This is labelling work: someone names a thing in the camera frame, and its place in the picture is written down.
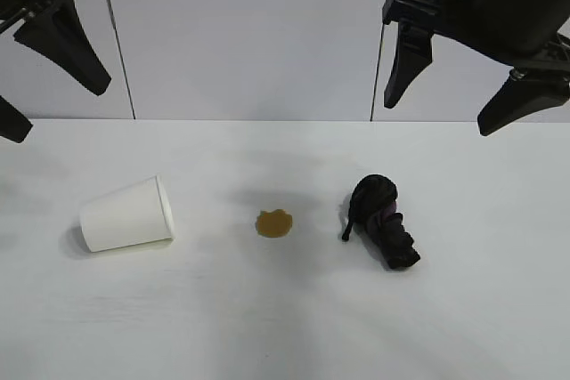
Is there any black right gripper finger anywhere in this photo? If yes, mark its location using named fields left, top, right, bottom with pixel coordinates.
left=476, top=79, right=570, bottom=137
left=383, top=21, right=434, bottom=109

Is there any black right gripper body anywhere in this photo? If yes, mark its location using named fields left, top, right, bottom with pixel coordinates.
left=381, top=0, right=570, bottom=83

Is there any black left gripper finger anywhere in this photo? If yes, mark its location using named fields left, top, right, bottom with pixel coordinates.
left=12, top=0, right=112, bottom=97
left=0, top=95, right=33, bottom=144

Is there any white paper cup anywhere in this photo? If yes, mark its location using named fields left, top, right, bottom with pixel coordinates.
left=78, top=174, right=175, bottom=254

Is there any black purple cloth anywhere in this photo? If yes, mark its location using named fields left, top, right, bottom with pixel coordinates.
left=340, top=174, right=422, bottom=271

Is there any brown liquid spill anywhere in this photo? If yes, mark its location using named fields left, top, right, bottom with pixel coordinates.
left=255, top=208, right=295, bottom=239

